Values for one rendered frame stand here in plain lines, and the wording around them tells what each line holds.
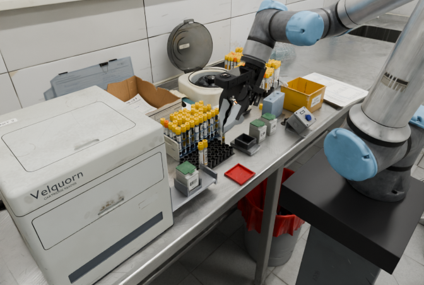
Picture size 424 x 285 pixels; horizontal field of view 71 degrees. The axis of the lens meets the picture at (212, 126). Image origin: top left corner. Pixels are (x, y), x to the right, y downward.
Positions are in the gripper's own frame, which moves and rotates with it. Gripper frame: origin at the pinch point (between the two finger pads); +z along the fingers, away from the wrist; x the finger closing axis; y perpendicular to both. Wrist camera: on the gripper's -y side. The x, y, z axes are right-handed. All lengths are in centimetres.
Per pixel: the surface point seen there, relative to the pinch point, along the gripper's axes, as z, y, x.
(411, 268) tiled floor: 46, 128, -58
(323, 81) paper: -29, 81, 8
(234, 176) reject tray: 13.6, 9.5, -3.7
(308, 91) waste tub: -20, 59, 5
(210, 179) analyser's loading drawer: 14.6, 0.0, -2.1
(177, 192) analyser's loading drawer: 19.4, -8.4, 0.7
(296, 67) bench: -32, 91, 29
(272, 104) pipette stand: -9.9, 32.9, 5.3
